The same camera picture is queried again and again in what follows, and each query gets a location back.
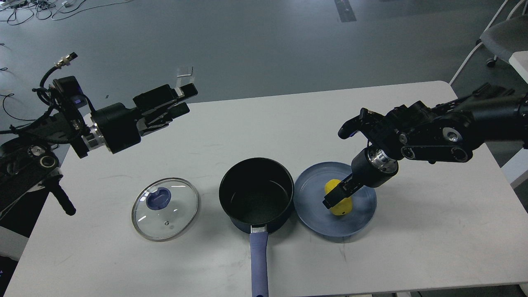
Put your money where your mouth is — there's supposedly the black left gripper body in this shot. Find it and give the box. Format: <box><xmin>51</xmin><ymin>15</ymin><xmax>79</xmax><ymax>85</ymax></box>
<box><xmin>82</xmin><ymin>84</ymin><xmax>178</xmax><ymax>155</ymax></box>

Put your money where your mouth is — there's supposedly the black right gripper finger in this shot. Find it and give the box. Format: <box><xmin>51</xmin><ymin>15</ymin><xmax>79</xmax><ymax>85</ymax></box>
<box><xmin>323</xmin><ymin>185</ymin><xmax>351</xmax><ymax>209</ymax></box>

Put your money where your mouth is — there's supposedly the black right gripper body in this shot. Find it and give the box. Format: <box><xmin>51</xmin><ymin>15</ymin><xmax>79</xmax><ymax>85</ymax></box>
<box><xmin>334</xmin><ymin>147</ymin><xmax>398</xmax><ymax>198</ymax></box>

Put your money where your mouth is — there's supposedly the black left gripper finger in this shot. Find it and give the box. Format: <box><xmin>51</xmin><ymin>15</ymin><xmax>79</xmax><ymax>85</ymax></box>
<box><xmin>165</xmin><ymin>103</ymin><xmax>190</xmax><ymax>123</ymax></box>
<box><xmin>173</xmin><ymin>83</ymin><xmax>198</xmax><ymax>103</ymax></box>

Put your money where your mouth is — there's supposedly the glass pot lid blue knob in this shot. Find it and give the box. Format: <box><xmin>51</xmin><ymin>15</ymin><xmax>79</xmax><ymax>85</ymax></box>
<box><xmin>131</xmin><ymin>177</ymin><xmax>200</xmax><ymax>241</ymax></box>

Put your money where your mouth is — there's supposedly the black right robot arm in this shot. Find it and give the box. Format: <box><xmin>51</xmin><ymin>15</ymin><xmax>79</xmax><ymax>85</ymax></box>
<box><xmin>322</xmin><ymin>83</ymin><xmax>528</xmax><ymax>209</ymax></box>

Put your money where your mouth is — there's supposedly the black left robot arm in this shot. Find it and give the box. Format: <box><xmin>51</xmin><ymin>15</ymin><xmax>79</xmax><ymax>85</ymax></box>
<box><xmin>1</xmin><ymin>52</ymin><xmax>198</xmax><ymax>216</ymax></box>

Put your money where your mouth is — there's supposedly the clear floor tape piece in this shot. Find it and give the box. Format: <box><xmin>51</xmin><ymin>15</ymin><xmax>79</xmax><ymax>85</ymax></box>
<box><xmin>176</xmin><ymin>65</ymin><xmax>195</xmax><ymax>87</ymax></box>

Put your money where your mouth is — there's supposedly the blue round plate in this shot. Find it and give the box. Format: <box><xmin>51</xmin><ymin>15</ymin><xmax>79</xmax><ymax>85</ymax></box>
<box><xmin>293</xmin><ymin>162</ymin><xmax>377</xmax><ymax>237</ymax></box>

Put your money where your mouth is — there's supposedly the dark blue saucepan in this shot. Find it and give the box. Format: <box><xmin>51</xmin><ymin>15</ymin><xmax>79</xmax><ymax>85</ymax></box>
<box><xmin>219</xmin><ymin>157</ymin><xmax>294</xmax><ymax>297</ymax></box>

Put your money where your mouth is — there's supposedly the dark floor tape strip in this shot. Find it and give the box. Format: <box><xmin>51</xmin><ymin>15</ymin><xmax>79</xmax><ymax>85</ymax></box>
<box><xmin>334</xmin><ymin>0</ymin><xmax>357</xmax><ymax>23</ymax></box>

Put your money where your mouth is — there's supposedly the grey office chair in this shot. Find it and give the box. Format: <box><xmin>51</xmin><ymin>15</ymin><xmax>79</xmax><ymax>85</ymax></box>
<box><xmin>449</xmin><ymin>0</ymin><xmax>528</xmax><ymax>85</ymax></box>

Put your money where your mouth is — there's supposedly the black floor cable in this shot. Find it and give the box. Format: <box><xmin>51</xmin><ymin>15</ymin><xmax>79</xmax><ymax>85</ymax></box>
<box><xmin>0</xmin><ymin>43</ymin><xmax>46</xmax><ymax>124</ymax></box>

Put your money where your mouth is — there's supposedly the floor cables bundle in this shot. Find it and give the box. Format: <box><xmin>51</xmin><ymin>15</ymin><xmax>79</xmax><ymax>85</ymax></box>
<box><xmin>0</xmin><ymin>0</ymin><xmax>137</xmax><ymax>26</ymax></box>

